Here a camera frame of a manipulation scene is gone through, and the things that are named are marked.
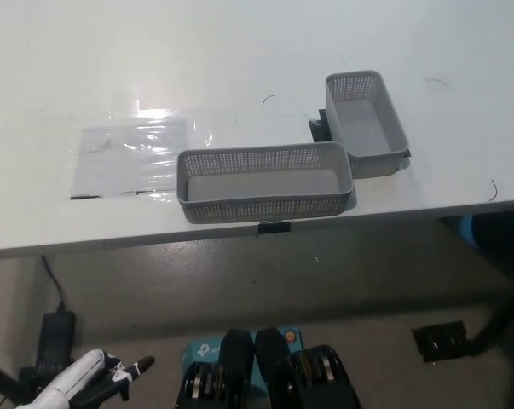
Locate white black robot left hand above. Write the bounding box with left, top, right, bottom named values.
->
left=30, top=348, right=156, bottom=409

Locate blue object under table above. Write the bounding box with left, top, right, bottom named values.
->
left=447, top=216, right=477, bottom=247

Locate clear plastic film sheet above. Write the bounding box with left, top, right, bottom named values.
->
left=66, top=83, right=216, bottom=202

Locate black power cable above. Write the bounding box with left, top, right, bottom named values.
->
left=40, top=254, right=66, bottom=313

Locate black tape on table edge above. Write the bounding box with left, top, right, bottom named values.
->
left=257, top=220, right=293, bottom=236

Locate black tape patch on table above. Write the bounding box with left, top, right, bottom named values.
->
left=307, top=108, right=339, bottom=143

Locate black slanted pole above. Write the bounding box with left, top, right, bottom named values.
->
left=0, top=352, right=26, bottom=404

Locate black power adapter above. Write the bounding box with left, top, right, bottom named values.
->
left=35, top=310, right=78, bottom=372

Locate grey perforated plastic basket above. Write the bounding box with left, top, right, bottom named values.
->
left=175, top=141, right=355, bottom=226
left=324, top=69, right=411, bottom=179

